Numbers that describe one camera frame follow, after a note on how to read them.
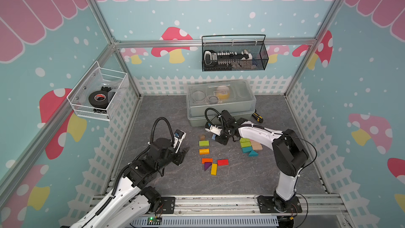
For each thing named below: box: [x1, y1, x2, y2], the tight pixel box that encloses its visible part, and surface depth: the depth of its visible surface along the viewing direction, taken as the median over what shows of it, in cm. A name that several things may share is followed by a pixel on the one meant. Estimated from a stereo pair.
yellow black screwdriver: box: [251, 108, 264, 123], surface depth 108 cm
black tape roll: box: [88, 90, 110, 109], surface depth 71 cm
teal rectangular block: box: [241, 146, 253, 154], surface depth 93 cm
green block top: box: [198, 140, 210, 147], surface depth 97 cm
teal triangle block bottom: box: [248, 149, 259, 157], surface depth 91 cm
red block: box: [217, 158, 229, 166], surface depth 91 cm
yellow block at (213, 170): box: [210, 163, 218, 176], surface depth 87 cm
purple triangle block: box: [204, 162, 212, 172], surface depth 87 cm
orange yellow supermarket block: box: [198, 148, 211, 156], surface depth 93 cm
